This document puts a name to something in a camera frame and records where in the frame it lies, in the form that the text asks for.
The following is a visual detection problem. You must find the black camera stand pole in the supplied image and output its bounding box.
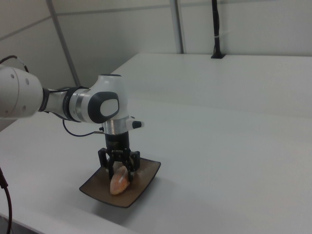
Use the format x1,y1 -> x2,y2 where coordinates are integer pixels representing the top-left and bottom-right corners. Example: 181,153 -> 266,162
211,0 -> 226,59

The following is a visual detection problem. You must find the orange sugared bread piece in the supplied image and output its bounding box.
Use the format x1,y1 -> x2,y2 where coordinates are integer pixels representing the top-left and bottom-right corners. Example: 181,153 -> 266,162
109,165 -> 132,195

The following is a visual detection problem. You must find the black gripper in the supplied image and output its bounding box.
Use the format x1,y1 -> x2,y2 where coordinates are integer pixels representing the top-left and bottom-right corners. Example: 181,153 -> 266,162
98,131 -> 141,181

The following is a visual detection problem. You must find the square brown ceramic plate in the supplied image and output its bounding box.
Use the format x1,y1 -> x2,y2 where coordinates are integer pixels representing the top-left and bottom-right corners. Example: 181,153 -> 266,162
79,157 -> 161,209

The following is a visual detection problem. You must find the grey metal partition post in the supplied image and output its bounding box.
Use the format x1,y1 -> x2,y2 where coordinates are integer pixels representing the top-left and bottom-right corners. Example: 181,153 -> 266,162
45,0 -> 83,93
173,0 -> 187,55

